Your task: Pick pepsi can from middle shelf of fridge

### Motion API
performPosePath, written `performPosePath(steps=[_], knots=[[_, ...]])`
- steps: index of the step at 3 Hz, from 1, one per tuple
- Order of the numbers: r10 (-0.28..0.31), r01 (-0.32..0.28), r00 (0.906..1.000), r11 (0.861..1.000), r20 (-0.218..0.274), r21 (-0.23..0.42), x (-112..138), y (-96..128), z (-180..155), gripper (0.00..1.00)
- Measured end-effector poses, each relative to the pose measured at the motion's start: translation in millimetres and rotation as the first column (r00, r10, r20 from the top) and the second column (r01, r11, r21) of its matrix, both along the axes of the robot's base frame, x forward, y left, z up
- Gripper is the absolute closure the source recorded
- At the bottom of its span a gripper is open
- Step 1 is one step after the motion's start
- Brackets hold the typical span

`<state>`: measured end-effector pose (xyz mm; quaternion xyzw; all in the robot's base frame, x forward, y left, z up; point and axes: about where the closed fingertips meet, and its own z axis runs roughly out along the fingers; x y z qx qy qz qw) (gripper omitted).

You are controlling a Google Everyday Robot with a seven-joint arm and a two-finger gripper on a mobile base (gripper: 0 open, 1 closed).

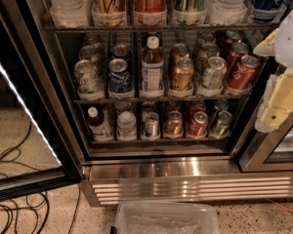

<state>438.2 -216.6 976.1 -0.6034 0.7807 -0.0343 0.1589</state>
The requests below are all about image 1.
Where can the gold soda can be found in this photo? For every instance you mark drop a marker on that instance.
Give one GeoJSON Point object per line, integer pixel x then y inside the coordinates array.
{"type": "Point", "coordinates": [179, 50]}
{"type": "Point", "coordinates": [181, 76]}

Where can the red can shelf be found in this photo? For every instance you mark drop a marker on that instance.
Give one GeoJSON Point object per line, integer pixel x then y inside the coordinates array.
{"type": "Point", "coordinates": [198, 124]}
{"type": "Point", "coordinates": [150, 12]}

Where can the red soda can back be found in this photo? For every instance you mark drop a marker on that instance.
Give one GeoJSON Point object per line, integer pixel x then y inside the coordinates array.
{"type": "Point", "coordinates": [229, 37]}

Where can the small tea bottle bottom shelf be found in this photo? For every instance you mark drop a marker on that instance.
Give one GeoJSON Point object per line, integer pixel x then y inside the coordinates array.
{"type": "Point", "coordinates": [98, 124]}

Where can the clear water bottle top left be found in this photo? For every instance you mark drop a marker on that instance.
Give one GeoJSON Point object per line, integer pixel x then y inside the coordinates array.
{"type": "Point", "coordinates": [70, 13]}

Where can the tea bottle white cap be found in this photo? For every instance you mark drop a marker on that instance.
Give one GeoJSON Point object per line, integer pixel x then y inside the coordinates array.
{"type": "Point", "coordinates": [152, 65]}

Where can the clear plastic bin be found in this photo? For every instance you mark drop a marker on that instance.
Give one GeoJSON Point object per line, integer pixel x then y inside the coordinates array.
{"type": "Point", "coordinates": [151, 217]}

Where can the bronze can bottom shelf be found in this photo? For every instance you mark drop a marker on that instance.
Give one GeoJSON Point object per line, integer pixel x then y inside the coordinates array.
{"type": "Point", "coordinates": [174, 124]}

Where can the gold soda can behind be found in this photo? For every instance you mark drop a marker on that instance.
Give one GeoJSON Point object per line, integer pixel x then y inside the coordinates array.
{"type": "Point", "coordinates": [179, 50]}

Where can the red soda can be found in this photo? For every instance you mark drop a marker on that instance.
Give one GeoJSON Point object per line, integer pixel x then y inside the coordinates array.
{"type": "Point", "coordinates": [235, 52]}
{"type": "Point", "coordinates": [229, 37]}
{"type": "Point", "coordinates": [243, 72]}

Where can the red soda can front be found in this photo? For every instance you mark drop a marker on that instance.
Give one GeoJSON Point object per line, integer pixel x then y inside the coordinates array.
{"type": "Point", "coordinates": [243, 72]}

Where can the stainless steel fridge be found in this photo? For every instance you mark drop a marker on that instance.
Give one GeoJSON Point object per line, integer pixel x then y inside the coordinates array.
{"type": "Point", "coordinates": [244, 164]}

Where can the gold can top shelf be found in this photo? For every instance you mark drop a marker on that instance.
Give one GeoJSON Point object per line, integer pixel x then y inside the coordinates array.
{"type": "Point", "coordinates": [109, 12]}

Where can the red soda can middle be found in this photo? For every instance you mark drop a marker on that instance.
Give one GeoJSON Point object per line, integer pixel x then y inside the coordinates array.
{"type": "Point", "coordinates": [235, 52]}

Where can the silver can bottom shelf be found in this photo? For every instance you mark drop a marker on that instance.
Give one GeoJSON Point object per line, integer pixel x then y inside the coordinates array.
{"type": "Point", "coordinates": [152, 124]}

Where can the blue pepsi can behind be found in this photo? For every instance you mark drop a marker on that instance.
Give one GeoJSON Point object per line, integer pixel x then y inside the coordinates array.
{"type": "Point", "coordinates": [121, 51]}

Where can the blue pepsi can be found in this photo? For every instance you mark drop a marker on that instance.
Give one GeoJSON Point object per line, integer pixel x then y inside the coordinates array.
{"type": "Point", "coordinates": [119, 76]}
{"type": "Point", "coordinates": [121, 51]}

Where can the red can top shelf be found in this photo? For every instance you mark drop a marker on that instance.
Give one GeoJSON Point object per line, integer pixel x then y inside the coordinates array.
{"type": "Point", "coordinates": [150, 12]}

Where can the clear water bottle top right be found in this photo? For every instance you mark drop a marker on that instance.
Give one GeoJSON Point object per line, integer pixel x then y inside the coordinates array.
{"type": "Point", "coordinates": [225, 11]}

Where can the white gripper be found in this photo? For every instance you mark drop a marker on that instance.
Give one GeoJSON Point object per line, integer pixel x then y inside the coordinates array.
{"type": "Point", "coordinates": [292, 44]}

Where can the gold soda can front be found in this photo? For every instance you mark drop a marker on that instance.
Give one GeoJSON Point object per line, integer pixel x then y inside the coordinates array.
{"type": "Point", "coordinates": [181, 76]}

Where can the green can bottom shelf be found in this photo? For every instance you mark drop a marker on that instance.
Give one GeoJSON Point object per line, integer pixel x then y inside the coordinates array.
{"type": "Point", "coordinates": [221, 125]}

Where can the blue pepsi can front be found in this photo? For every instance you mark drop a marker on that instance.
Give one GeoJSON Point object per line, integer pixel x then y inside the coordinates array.
{"type": "Point", "coordinates": [119, 76]}

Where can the green can shelf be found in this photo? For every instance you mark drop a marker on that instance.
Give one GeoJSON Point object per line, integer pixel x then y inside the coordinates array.
{"type": "Point", "coordinates": [189, 12]}
{"type": "Point", "coordinates": [221, 125]}

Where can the green can top shelf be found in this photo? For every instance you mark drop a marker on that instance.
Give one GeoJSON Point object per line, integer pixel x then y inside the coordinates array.
{"type": "Point", "coordinates": [189, 12]}

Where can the open glass fridge door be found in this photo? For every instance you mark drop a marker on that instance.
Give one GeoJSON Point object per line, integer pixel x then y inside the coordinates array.
{"type": "Point", "coordinates": [34, 157]}

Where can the red can bottom shelf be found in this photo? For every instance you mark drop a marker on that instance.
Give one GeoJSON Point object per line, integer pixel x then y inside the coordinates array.
{"type": "Point", "coordinates": [198, 124]}

